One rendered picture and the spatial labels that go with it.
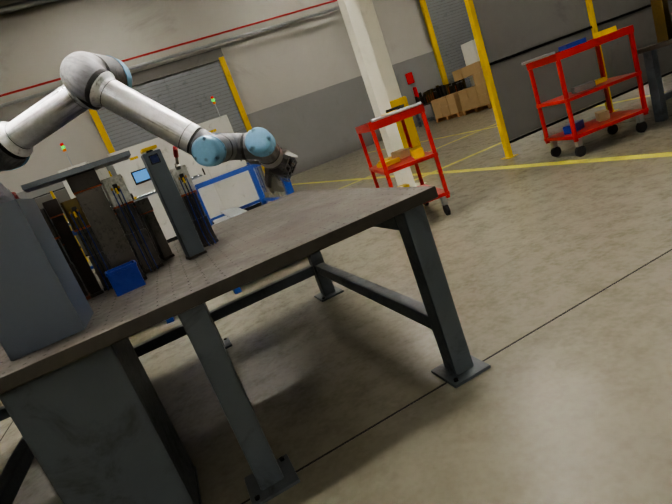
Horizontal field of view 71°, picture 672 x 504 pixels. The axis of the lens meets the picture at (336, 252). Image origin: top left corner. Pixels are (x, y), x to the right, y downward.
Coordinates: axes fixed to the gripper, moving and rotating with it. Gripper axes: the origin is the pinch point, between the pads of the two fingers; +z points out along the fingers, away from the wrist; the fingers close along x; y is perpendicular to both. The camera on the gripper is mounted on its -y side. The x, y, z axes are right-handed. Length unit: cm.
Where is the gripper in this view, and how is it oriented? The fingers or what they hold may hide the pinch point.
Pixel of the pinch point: (279, 172)
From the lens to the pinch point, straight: 165.5
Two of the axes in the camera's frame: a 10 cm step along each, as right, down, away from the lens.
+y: 9.2, 3.6, -1.4
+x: 3.7, -9.3, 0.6
